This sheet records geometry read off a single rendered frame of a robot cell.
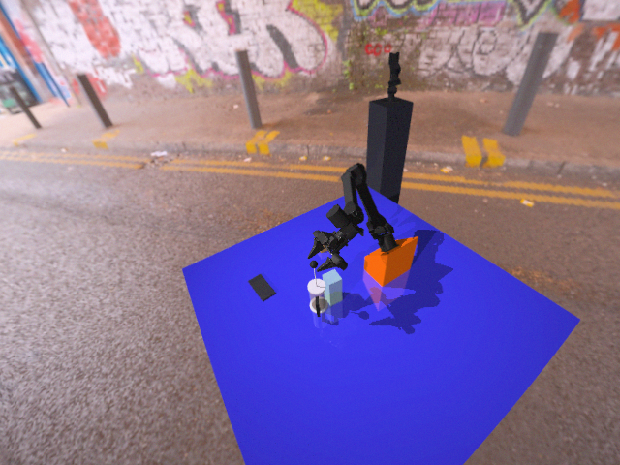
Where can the pale teal rectangular block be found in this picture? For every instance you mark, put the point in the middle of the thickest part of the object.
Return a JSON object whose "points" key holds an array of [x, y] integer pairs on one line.
{"points": [[333, 287]]}

